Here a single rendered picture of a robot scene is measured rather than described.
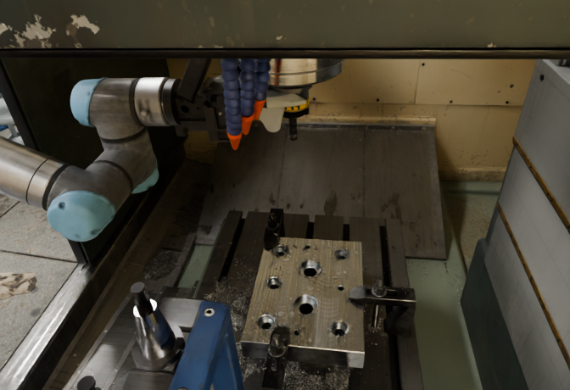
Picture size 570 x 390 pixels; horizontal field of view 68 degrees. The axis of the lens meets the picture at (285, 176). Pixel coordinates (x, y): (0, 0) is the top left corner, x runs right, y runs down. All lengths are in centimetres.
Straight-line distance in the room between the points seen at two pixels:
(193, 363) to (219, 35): 40
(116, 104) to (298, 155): 112
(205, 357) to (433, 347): 87
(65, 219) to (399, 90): 136
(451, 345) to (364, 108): 93
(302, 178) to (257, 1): 141
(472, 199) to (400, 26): 169
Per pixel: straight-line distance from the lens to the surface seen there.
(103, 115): 70
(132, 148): 72
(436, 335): 135
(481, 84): 177
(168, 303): 63
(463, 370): 130
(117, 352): 124
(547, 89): 87
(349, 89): 171
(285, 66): 53
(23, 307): 259
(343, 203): 158
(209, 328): 57
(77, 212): 62
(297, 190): 161
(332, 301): 89
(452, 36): 26
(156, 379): 57
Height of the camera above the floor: 168
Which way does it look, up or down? 34 degrees down
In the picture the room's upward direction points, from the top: 3 degrees counter-clockwise
